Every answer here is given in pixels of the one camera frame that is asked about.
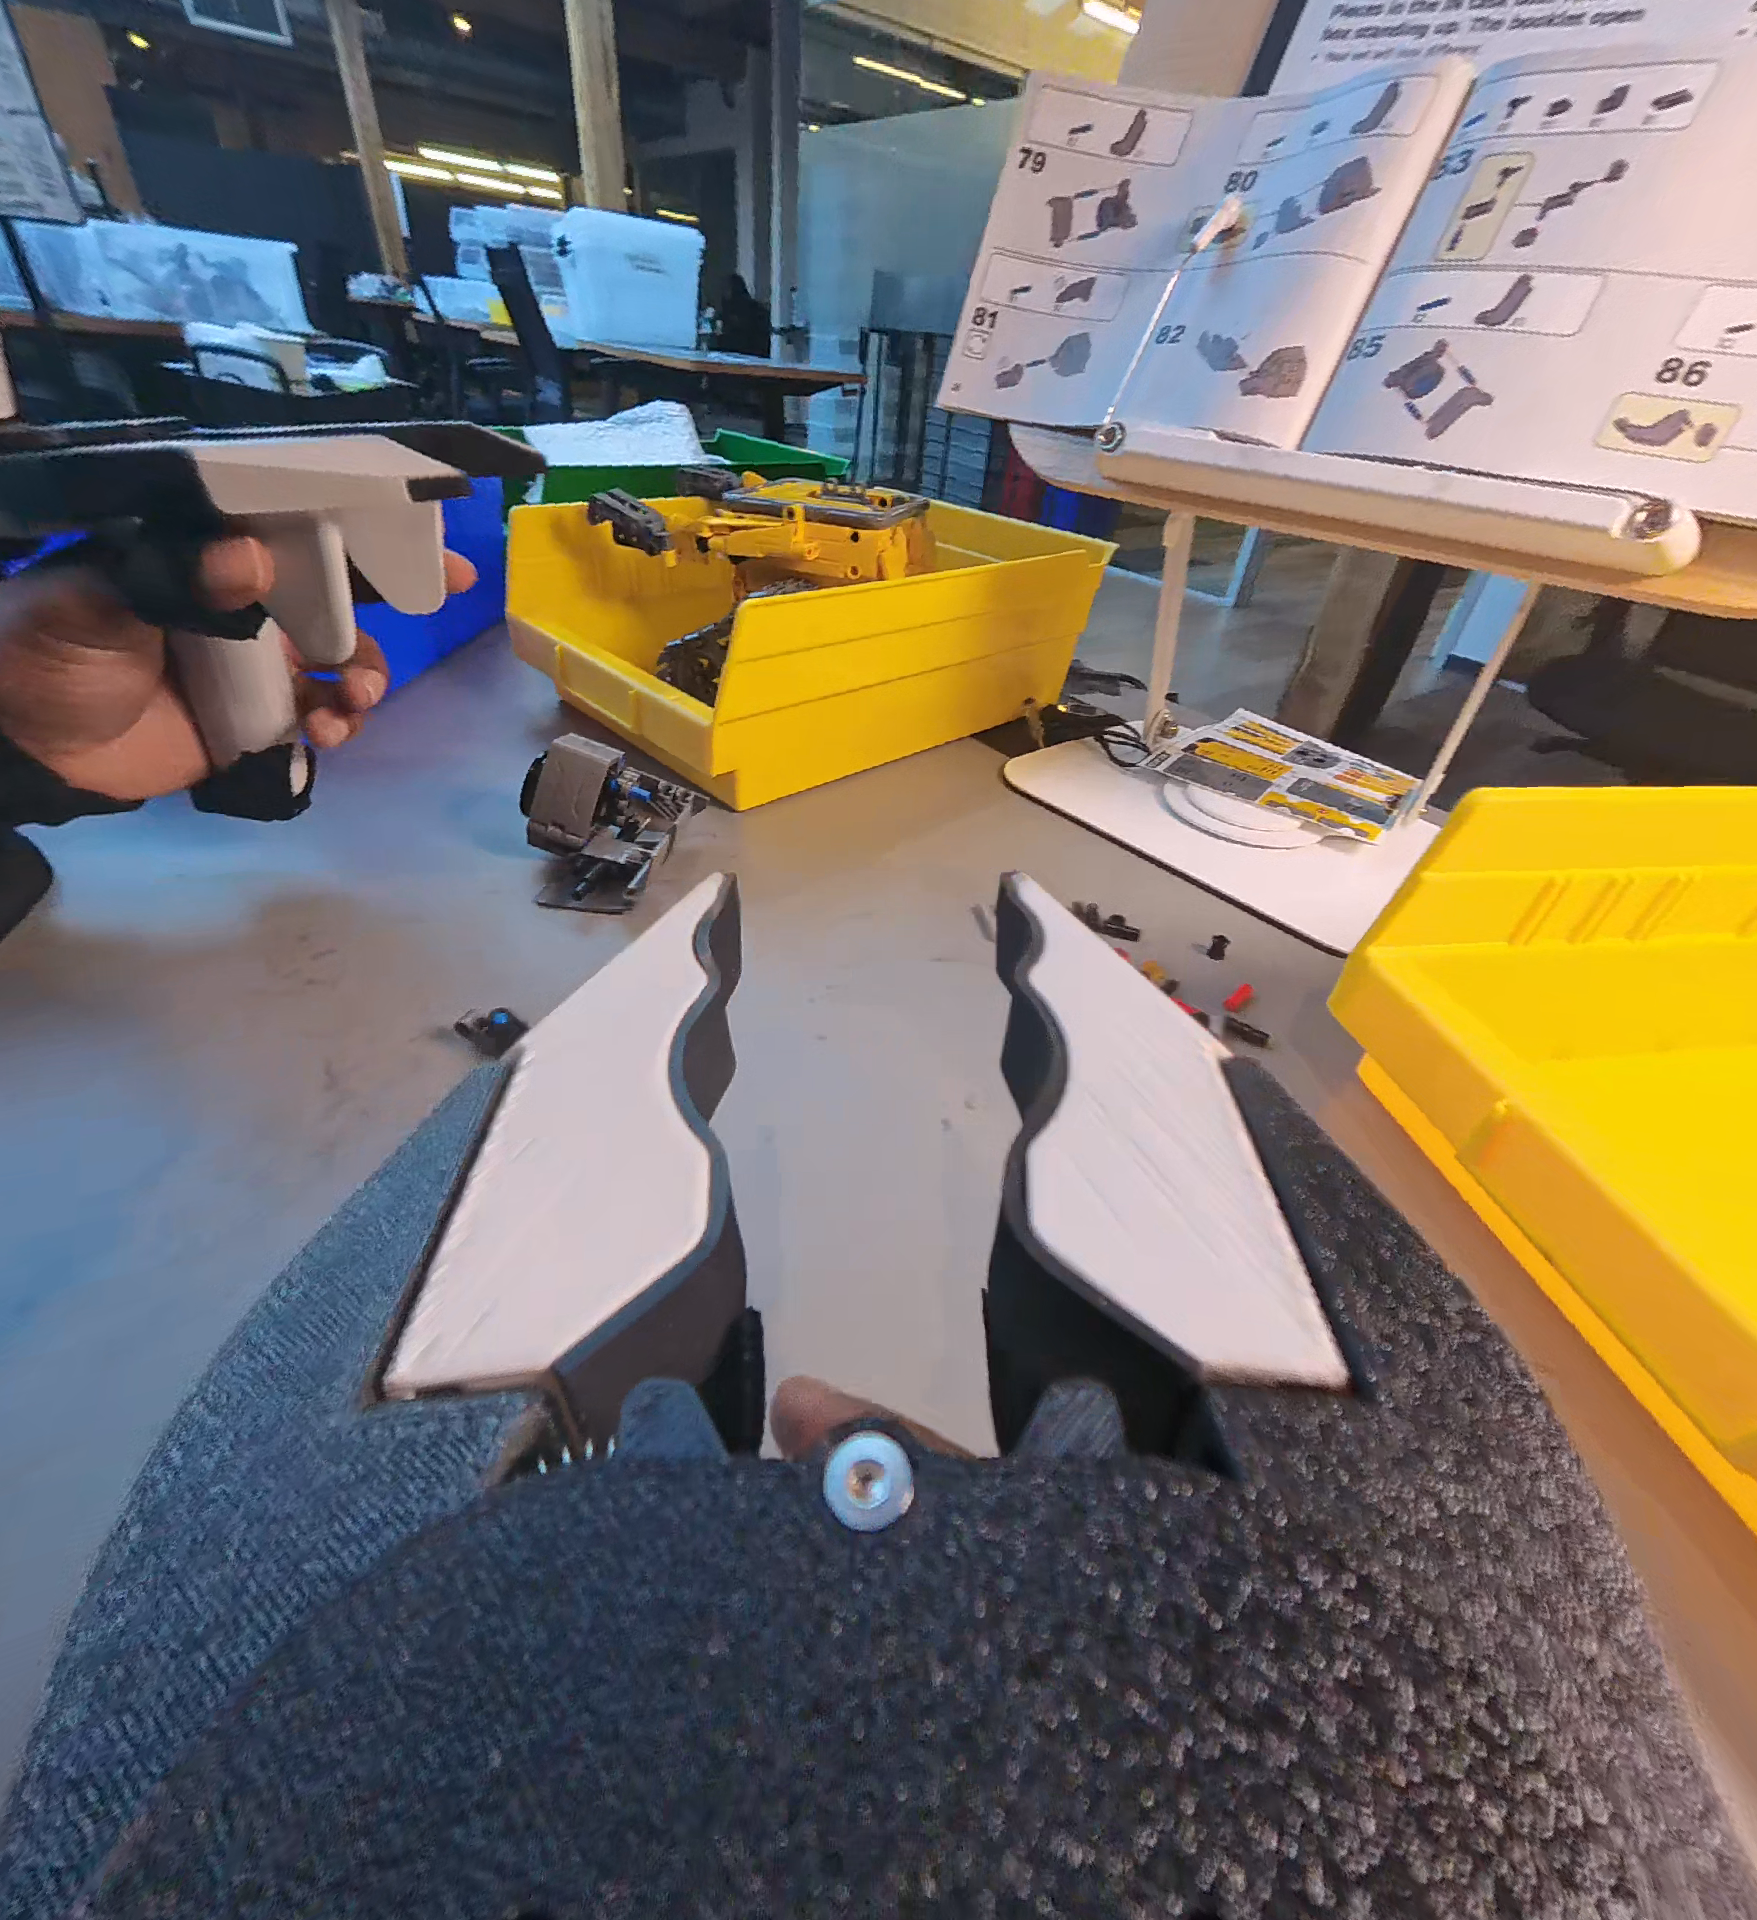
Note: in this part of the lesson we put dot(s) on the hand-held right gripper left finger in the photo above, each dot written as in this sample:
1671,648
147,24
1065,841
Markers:
563,1201

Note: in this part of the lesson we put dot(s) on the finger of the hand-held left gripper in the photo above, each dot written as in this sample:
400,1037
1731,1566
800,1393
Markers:
367,473
502,450

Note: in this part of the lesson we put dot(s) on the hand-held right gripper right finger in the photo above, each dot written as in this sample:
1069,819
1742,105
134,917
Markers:
1162,1201

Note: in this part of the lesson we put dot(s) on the black connector with blue pin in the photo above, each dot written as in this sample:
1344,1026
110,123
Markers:
496,1033

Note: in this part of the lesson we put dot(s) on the pile of small toy pieces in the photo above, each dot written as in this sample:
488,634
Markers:
1239,996

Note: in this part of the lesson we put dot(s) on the grey desk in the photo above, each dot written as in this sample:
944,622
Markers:
293,1170

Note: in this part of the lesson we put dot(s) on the person's left hand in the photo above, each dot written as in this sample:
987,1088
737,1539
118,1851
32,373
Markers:
70,676

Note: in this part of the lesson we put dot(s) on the person's right hand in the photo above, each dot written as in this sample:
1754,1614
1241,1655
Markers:
803,1418

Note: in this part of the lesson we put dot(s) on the white foam sheet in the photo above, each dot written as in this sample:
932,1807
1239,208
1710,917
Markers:
625,437

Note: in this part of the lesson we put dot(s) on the black office chair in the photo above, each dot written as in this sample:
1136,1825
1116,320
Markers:
526,324

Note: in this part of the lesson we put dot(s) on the blue bin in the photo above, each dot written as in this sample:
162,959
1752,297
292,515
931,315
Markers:
428,630

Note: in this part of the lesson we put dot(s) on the white storage box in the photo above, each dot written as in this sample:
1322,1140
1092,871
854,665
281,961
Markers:
631,262

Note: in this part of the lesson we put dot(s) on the wooden table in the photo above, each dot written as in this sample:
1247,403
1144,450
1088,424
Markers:
728,365

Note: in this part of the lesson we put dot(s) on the green bin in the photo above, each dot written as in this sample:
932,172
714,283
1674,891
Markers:
773,459

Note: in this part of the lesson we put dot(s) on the yellow toy bulldozer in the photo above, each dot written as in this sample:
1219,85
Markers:
818,541

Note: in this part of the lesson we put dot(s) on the white book stand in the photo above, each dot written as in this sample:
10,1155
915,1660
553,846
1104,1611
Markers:
1267,885

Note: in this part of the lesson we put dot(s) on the grey toy cab assembly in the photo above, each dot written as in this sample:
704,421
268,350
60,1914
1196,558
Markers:
572,780

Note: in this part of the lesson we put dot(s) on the wooden pillar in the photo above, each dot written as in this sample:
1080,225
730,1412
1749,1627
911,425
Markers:
594,105
366,135

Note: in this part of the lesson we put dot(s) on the sticker sheet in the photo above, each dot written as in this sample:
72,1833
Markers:
1267,765

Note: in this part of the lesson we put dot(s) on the wide yellow bin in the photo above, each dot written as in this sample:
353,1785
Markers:
1643,1201

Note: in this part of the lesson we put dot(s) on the instruction booklet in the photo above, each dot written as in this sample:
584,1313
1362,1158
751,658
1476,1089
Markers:
1267,149

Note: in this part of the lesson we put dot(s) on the white instruction sign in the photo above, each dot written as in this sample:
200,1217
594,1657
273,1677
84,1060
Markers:
1689,30

